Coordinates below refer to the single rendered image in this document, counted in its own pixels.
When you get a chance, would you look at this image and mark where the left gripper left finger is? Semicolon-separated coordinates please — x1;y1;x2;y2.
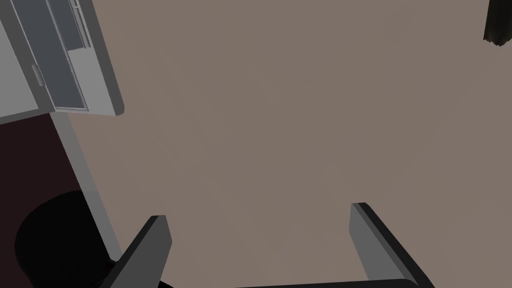
97;214;173;288

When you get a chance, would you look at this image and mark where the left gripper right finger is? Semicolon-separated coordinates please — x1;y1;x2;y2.
348;201;437;288

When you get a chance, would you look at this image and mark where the black round shape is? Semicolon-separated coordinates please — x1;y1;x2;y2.
14;189;118;288

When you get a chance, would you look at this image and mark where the grey framed window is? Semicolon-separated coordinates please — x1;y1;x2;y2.
0;0;126;125

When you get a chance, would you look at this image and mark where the black hanging cloth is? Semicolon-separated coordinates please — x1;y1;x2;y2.
482;0;512;48

